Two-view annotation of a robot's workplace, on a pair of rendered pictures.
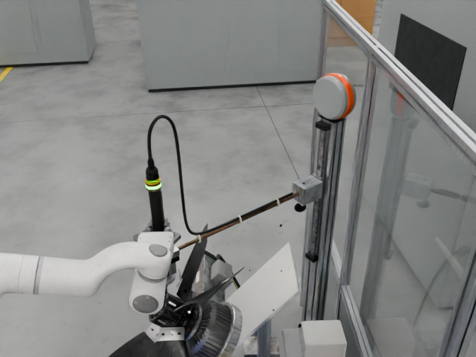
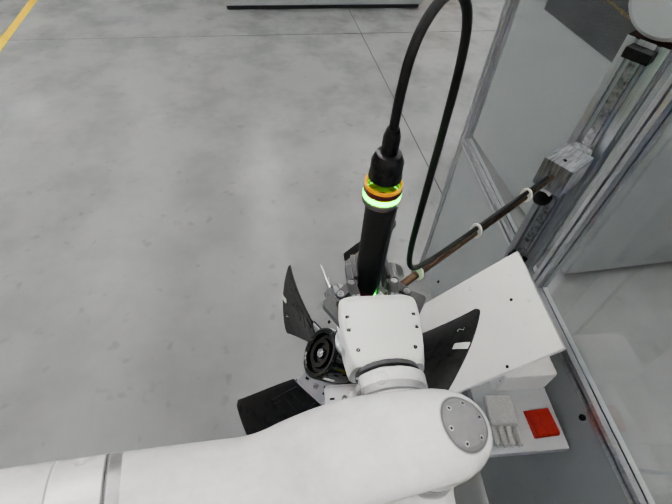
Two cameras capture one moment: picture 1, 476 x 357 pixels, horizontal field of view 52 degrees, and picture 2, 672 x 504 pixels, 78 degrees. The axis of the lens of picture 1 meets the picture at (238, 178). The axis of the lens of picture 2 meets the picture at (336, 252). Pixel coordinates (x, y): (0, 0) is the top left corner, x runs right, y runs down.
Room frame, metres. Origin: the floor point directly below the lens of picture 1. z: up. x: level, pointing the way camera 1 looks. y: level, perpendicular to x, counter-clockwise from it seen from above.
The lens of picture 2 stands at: (0.81, 0.33, 2.11)
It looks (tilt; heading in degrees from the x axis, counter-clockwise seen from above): 49 degrees down; 353
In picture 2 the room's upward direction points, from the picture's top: 5 degrees clockwise
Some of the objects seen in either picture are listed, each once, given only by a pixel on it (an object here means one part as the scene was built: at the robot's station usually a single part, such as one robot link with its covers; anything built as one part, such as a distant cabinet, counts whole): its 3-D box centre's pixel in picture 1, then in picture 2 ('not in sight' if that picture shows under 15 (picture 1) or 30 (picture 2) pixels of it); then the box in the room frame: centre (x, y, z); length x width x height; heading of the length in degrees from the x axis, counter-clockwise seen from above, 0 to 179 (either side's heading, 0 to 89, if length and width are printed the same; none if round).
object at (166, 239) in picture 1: (154, 248); (381, 340); (1.05, 0.23, 1.65); 0.11 x 0.10 x 0.07; 2
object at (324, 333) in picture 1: (321, 337); (515, 359); (1.37, -0.34, 0.92); 0.17 x 0.16 x 0.11; 92
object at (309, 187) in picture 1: (308, 189); (563, 169); (1.54, -0.26, 1.53); 0.10 x 0.07 x 0.08; 127
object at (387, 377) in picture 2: not in sight; (388, 389); (0.99, 0.23, 1.65); 0.09 x 0.03 x 0.08; 92
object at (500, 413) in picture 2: not in sight; (502, 420); (1.20, -0.25, 0.87); 0.15 x 0.09 x 0.02; 178
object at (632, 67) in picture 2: (316, 196); (564, 179); (1.57, -0.31, 1.48); 0.05 x 0.03 x 0.62; 37
